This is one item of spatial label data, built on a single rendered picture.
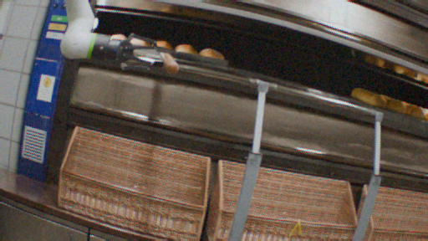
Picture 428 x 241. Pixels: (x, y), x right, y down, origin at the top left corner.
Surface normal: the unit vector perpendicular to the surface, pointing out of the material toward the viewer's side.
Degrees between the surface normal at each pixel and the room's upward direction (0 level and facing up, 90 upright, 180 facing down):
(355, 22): 70
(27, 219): 90
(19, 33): 90
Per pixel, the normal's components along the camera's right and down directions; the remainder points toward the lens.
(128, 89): 0.11, -0.26
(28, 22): 0.04, 0.07
